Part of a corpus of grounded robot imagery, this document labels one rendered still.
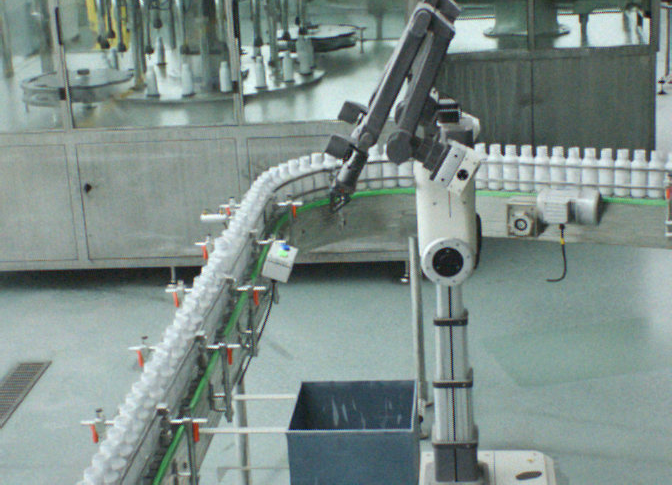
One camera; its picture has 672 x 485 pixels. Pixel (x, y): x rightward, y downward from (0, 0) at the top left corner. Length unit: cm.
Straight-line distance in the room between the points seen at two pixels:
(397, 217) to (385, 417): 173
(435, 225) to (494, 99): 475
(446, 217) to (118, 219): 344
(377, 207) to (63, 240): 259
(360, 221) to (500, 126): 373
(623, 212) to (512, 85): 386
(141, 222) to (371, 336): 150
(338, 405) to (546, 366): 257
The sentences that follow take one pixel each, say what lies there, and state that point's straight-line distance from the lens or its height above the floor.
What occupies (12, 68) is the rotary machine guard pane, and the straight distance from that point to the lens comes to 723.
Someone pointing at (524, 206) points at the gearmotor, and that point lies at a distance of 496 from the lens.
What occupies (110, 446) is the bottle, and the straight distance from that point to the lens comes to 285.
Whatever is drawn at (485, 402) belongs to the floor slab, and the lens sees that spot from 572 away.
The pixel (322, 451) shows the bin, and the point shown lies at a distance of 333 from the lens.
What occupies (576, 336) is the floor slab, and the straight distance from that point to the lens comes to 641.
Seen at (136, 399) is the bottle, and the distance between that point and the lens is 304.
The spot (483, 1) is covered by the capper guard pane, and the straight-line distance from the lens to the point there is 870.
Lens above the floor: 236
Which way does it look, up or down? 17 degrees down
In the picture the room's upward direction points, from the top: 4 degrees counter-clockwise
